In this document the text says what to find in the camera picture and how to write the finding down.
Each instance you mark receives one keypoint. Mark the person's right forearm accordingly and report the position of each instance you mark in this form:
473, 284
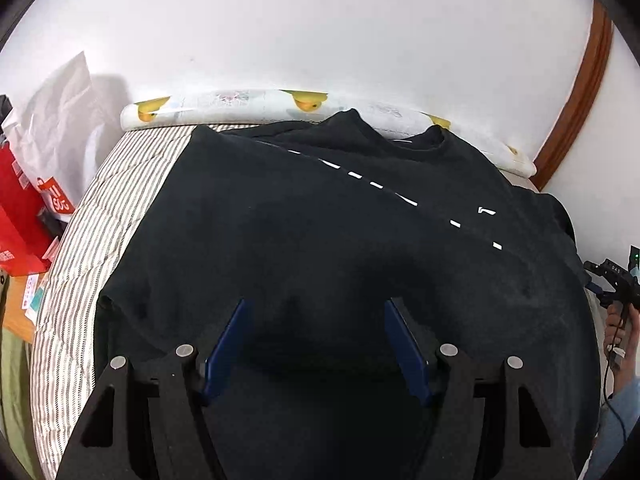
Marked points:
617, 435

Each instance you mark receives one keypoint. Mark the brown wooden door frame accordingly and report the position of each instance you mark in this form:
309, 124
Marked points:
582, 95

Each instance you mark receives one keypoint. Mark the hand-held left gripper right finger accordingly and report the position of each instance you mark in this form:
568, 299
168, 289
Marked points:
407, 347

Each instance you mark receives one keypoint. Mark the black sweatshirt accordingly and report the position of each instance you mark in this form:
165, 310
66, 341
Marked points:
320, 230

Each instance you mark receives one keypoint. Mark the person's right hand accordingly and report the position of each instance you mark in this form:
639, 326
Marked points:
617, 332

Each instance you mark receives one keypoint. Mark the black device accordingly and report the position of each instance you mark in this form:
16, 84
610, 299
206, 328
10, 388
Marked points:
5, 110

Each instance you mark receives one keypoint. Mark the striped quilted mattress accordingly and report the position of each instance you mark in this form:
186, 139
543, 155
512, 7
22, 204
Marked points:
95, 240

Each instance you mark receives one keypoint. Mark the duck print bolster pillow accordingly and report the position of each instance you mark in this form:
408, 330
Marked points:
250, 102

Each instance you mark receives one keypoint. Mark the white plastic bag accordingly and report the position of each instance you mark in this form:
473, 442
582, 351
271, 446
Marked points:
60, 120

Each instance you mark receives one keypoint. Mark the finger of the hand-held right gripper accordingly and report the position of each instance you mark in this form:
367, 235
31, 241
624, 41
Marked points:
594, 272

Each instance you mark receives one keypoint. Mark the wooden side table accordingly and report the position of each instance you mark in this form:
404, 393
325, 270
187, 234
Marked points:
15, 305

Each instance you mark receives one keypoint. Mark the pile of paper packets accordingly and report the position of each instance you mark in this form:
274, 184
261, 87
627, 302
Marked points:
36, 297

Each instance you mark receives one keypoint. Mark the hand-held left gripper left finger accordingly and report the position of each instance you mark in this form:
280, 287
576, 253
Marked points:
227, 347

